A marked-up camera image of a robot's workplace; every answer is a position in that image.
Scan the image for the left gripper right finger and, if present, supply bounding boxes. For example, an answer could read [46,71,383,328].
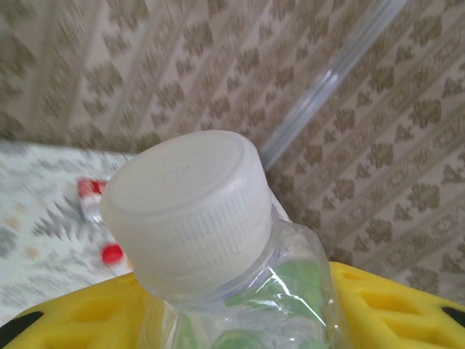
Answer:
[328,261,465,349]

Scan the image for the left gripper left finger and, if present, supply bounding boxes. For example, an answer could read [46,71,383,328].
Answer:
[0,272,157,349]

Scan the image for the red label bottle red cap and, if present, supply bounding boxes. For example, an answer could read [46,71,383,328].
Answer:
[75,177,126,265]

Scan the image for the green label bottle white cap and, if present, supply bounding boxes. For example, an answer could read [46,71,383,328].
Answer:
[100,129,344,349]

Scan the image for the aluminium frame post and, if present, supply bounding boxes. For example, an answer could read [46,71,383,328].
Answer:
[259,0,406,174]

